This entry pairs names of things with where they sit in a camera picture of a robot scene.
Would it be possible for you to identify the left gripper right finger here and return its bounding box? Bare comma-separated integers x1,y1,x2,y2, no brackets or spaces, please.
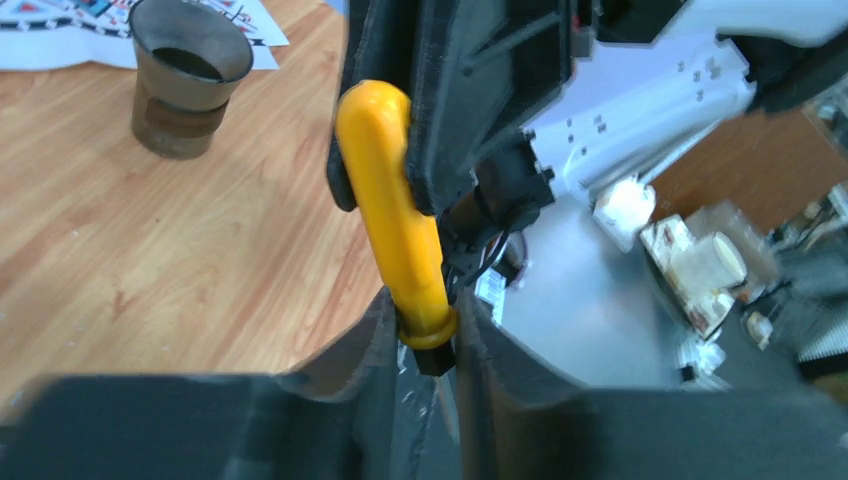
456,293,847,479

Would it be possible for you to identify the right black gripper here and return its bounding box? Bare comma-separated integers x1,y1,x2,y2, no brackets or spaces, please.
339,0,575,265

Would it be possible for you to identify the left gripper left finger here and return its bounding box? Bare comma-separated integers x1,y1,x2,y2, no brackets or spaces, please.
1,291,397,479

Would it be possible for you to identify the yellow handled screwdriver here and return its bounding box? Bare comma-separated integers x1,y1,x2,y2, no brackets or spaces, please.
335,80,458,377

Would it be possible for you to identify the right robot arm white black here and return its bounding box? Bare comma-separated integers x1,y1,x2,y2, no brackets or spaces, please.
341,1,847,257

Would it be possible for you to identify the brown glass cup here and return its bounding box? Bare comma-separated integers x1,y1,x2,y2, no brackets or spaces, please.
129,0,254,159

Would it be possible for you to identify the cluttered white items background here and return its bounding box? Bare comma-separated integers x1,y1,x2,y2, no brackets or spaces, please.
592,179,847,395

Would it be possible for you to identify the patterned white placemat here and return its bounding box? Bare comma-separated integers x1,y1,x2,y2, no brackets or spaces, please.
0,0,291,73

